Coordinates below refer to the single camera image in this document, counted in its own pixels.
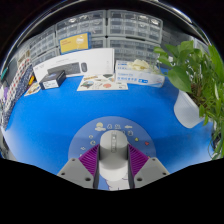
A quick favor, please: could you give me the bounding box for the white computer mouse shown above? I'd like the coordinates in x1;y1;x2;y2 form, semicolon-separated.
98;129;130;182

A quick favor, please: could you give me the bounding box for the round blue printed mouse pad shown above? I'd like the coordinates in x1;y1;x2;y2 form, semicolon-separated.
67;115;157;192

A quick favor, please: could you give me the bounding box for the white blue glove box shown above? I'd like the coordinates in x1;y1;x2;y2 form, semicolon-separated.
114;59;166;88

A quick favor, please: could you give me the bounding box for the long white keyboard box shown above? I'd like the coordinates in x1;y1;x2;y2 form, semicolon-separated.
32;47;116;84

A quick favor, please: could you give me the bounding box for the red white checkered cloth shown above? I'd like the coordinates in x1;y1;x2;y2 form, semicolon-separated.
3;58;31;111

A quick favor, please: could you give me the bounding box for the small yellow plastic item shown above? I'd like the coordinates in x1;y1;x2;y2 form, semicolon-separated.
27;74;36;87

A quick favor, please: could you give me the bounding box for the yellow blue box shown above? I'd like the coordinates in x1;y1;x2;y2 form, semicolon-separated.
58;31;92;55

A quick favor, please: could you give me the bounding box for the colourful sticker sheet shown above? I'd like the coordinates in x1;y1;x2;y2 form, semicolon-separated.
76;73;129;92
23;81;42;98

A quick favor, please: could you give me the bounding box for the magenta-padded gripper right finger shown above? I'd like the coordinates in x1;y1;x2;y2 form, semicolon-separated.
126;143;171;190

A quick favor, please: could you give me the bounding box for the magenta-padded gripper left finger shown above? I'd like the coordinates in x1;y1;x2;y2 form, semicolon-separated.
57;144;101;190

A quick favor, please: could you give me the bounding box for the small black box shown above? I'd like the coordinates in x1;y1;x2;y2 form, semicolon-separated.
38;69;67;91

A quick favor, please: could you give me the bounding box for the green potted plant white pot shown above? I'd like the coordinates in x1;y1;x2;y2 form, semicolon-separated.
153;39;224;161

